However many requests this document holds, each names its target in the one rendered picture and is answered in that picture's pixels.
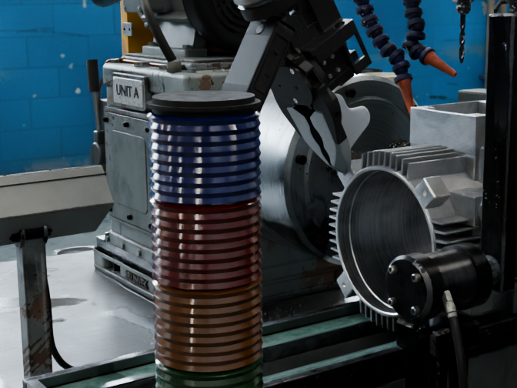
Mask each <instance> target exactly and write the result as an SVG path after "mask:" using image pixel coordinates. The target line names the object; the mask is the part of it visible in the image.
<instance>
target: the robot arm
mask: <svg viewBox="0 0 517 388"><path fill-rule="evenodd" d="M233 2H234V3H235V4H236V5H238V7H239V9H240V11H241V13H242V15H243V17H244V19H245V20H246V21H249V22H250V24H249V27H248V29H247V31H246V33H245V36H244V38H243V40H242V43H241V45H240V47H239V49H238V52H237V54H236V57H235V59H234V61H233V63H232V66H231V68H230V70H229V72H228V75H227V77H226V79H225V82H224V84H223V86H222V89H221V91H237V92H249V93H252V94H255V98H256V99H260V100H261V105H260V106H258V107H255V109H257V110H258V111H260V112H261V110H262V107H263V105H264V103H265V100H266V98H267V95H268V93H269V90H270V89H271V90H272V93H273V95H274V97H275V100H276V102H277V104H278V106H279V108H280V109H281V111H282V113H283V114H284V116H285V117H286V118H287V120H288V121H289V122H290V123H291V125H292V126H293V128H294V129H295V130H296V132H297V133H298V134H299V135H300V137H302V138H303V139H304V140H305V141H306V143H307V144H308V145H309V146H310V148H311V149H312V150H313V151H314V152H315V153H316V154H317V155H318V156H319V157H320V158H321V159H322V160H323V161H324V162H325V163H326V164H327V165H328V166H330V167H332V168H333V169H335V170H337V171H338V172H340V173H345V174H346V173H348V172H349V171H350V168H351V162H352V159H351V153H350V152H351V147H352V146H353V145H354V143H355V142H356V140H357V139H358V137H359V136H360V135H361V134H362V132H363V131H364V130H365V128H366V127H367V125H368V124H369V121H370V114H369V111H368V109H367V108H366V107H364V106H360V107H355V108H351V109H350V108H349V107H348V106H347V105H346V103H345V100H344V99H343V97H342V96H341V95H340V94H335V93H334V92H333V91H332V90H333V89H335V88H336V87H337V86H338V85H340V86H342V85H343V84H345V83H346V82H347V81H348V80H349V79H350V78H351V77H353V76H354V73H355V75H358V74H359V73H360V72H361V71H363V70H364V69H365V68H367V67H368V66H369V65H370V64H372V61H371V59H370V57H369V54H368V53H367V50H366V48H365V46H364V43H363V41H362V39H361V36H360V34H359V31H358V29H357V28H356V26H355V23H354V21H353V19H343V18H342V17H341V15H340V13H339V10H338V9H337V6H336V4H335V2H334V0H233ZM336 29H337V30H336ZM353 35H355V37H356V39H357V41H358V43H359V46H360V48H361V50H362V53H363V56H362V57H361V58H360V59H359V60H358V61H357V62H354V61H355V60H356V59H358V58H359V57H358V55H357V52H356V50H349V49H348V47H347V42H346V41H347V40H348V39H349V38H351V37H352V36H353Z"/></svg>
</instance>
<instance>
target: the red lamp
mask: <svg viewBox="0 0 517 388"><path fill-rule="evenodd" d="M261 198H262V196H261V195H258V196H256V197H255V198H254V199H251V200H249V201H245V202H240V203H235V204H229V205H221V206H180V205H173V204H168V203H164V202H159V201H158V200H156V199H154V198H152V197H150V199H149V200H150V202H151V207H150V211H151V213H152V215H151V217H150V220H151V222H152V225H151V227H150V228H151V231H152V235H151V240H152V246H151V248H152V251H153V253H152V260H153V263H152V268H153V270H154V271H153V273H152V278H153V279H154V280H155V281H157V282H158V283H161V284H162V285H164V286H167V287H170V288H173V289H181V290H188V291H217V290H225V289H234V288H238V287H241V286H246V285H248V284H250V283H253V282H254V281H256V280H257V279H258V278H259V277H260V276H261V275H262V270H261V266H262V261H261V257H262V251H261V250H260V249H261V247H262V242H261V240H260V239H261V238H262V233H261V231H260V229H261V228H262V224H261V222H260V220H261V217H262V214H261V213H260V210H261V208H262V205H261V203H260V200H261Z"/></svg>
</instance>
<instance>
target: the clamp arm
mask: <svg viewBox="0 0 517 388"><path fill-rule="evenodd" d="M480 250H481V251H482V252H483V253H484V254H485V256H486V258H487V259H488V260H491V261H492V262H489V264H490V266H491V268H492V269H494V268H497V271H495V272H492V275H493V279H494V278H495V279H494V280H493V287H492V290H493V291H496V292H498V293H505V292H508V291H512V290H514V289H515V269H516V252H517V13H504V12H503V13H491V14H490V15H489V40H488V60H487V81H486V101H485V141H484V162H483V182H482V222H481V242H480Z"/></svg>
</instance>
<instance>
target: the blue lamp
mask: <svg viewBox="0 0 517 388"><path fill-rule="evenodd" d="M260 115H261V112H260V111H258V110H257V109H256V110H255V111H254V112H251V113H249V114H244V115H233V116H223V117H204V118H189V117H172V116H164V115H156V114H154V113H152V111H151V112H149V113H148V114H147V117H148V124H147V126H148V129H149V131H148V134H147V136H148V138H149V142H148V147H149V149H150V150H149V152H148V157H149V158H150V161H149V163H148V166H149V168H150V172H149V174H148V175H149V177H150V179H151V180H150V182H149V186H150V188H151V190H150V193H149V195H150V196H151V197H152V198H154V199H156V200H158V201H159V202H164V203H168V204H173V205H180V206H221V205H229V204H235V203H240V202H245V201H249V200H251V199H254V198H255V197H256V196H258V195H260V194H261V192H262V191H261V189H260V187H259V186H260V185H261V183H262V181H261V179H260V177H259V176H260V175H261V173H262V171H261V169H260V168H259V166H260V165H261V163H262V162H261V160H260V158H259V156H260V155H261V150H260V148H259V146H260V145H261V141H260V139H259V136H260V135H261V132H260V129H259V126H260V125H261V122H260V120H259V116H260Z"/></svg>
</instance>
